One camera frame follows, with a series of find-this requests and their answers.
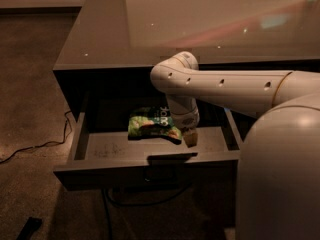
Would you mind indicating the black object on floor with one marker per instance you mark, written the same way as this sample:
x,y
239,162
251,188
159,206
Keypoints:
x,y
30,227

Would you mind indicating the green snack bag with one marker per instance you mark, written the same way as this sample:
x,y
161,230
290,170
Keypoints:
x,y
153,122

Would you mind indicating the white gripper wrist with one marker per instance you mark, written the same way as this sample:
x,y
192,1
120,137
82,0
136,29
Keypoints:
x,y
188,120

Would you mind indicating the dark cabinet with glossy top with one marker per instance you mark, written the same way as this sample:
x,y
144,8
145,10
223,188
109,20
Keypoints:
x,y
114,44

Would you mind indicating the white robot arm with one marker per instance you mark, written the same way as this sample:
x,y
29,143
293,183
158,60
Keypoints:
x,y
278,176

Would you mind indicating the dark drawer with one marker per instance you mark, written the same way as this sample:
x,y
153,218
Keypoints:
x,y
102,155

